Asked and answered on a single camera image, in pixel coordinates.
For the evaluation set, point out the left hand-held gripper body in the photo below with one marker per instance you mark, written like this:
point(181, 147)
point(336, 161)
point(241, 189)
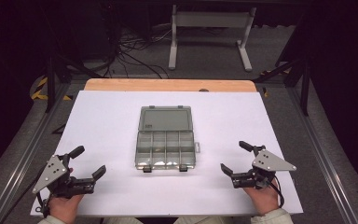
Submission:
point(56, 174)

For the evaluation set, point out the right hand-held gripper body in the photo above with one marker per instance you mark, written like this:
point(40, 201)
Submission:
point(268, 163)

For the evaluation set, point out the clear plastic compartment box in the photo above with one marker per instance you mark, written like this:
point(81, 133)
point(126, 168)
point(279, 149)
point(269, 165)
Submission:
point(165, 146)

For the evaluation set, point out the person's left hand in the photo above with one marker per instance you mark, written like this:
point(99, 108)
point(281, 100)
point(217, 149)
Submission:
point(62, 208)

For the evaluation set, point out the person's right hand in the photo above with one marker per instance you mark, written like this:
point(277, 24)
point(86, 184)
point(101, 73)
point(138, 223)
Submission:
point(265, 200)

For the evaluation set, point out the white board sheet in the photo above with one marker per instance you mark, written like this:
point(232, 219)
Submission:
point(112, 124)

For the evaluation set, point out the black metal stand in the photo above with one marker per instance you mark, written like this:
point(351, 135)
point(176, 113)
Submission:
point(305, 84)
point(50, 81)

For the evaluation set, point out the aluminium rail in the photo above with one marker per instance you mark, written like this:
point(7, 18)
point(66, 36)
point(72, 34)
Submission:
point(28, 152)
point(321, 155)

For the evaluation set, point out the white metal stand frame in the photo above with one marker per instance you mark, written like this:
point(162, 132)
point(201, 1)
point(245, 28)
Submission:
point(211, 19)

